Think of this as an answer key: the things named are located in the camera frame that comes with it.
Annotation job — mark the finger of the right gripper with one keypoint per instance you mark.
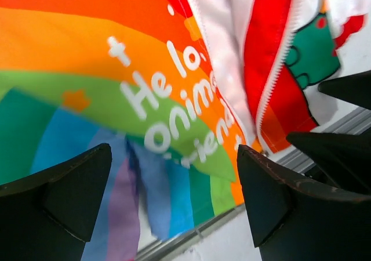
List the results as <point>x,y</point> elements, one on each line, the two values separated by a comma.
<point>354,89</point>
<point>344,159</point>

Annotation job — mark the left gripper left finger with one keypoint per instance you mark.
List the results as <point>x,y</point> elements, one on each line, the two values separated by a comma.
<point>51,214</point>

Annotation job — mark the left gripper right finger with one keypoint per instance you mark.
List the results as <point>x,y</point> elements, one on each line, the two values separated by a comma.
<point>319,222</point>

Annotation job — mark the red rainbow kids jacket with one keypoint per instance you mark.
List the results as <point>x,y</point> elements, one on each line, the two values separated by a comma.
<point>174,87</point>

